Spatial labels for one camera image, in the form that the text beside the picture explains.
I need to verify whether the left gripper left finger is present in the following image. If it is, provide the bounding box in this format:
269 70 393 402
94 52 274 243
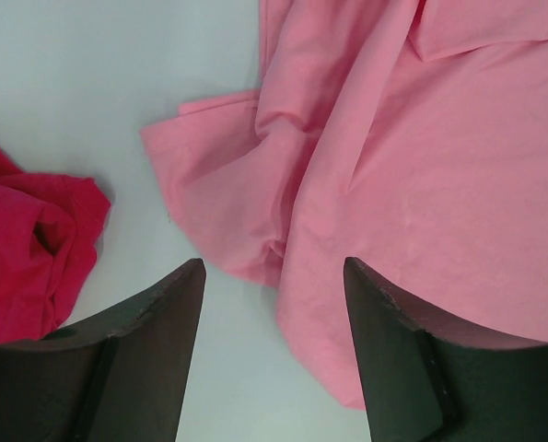
0 259 206 442

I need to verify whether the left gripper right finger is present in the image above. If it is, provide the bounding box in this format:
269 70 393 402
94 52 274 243
344 258 548 441

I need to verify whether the pink t shirt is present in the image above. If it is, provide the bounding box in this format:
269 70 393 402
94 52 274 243
141 1 548 409

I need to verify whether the red folded t shirt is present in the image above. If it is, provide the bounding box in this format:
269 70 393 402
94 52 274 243
0 149 111 343

